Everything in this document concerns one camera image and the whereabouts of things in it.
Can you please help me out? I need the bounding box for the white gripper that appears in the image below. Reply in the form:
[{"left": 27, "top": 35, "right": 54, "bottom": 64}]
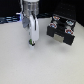
[{"left": 22, "top": 12, "right": 39, "bottom": 42}]

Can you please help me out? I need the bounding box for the white kcup with green lid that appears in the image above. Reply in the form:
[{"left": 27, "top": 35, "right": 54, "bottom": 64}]
[{"left": 29, "top": 39, "right": 35, "bottom": 46}]

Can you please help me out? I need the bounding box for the black kcup holder drawer box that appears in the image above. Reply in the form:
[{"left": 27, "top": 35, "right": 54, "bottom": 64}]
[{"left": 46, "top": 2, "right": 79, "bottom": 47}]

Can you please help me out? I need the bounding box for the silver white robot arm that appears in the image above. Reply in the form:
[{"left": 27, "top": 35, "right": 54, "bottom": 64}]
[{"left": 21, "top": 0, "right": 39, "bottom": 42}]

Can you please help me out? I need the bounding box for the kcup in drawer front left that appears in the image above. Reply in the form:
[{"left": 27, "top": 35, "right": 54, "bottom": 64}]
[{"left": 49, "top": 23, "right": 57, "bottom": 29}]

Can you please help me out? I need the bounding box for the kcup in drawer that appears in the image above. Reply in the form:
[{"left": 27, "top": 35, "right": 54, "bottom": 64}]
[
  {"left": 66, "top": 20, "right": 74, "bottom": 26},
  {"left": 53, "top": 16, "right": 60, "bottom": 21},
  {"left": 49, "top": 23, "right": 57, "bottom": 29},
  {"left": 65, "top": 29, "right": 73, "bottom": 35}
]

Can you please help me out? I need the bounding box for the kcup in drawer back left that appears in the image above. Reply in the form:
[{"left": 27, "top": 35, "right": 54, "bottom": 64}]
[{"left": 53, "top": 16, "right": 60, "bottom": 21}]

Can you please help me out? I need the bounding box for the kcup in drawer back right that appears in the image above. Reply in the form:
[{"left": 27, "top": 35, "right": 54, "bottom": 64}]
[{"left": 66, "top": 20, "right": 74, "bottom": 26}]

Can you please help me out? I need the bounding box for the kcup in drawer front right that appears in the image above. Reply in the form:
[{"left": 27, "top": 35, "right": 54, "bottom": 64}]
[{"left": 65, "top": 29, "right": 73, "bottom": 35}]

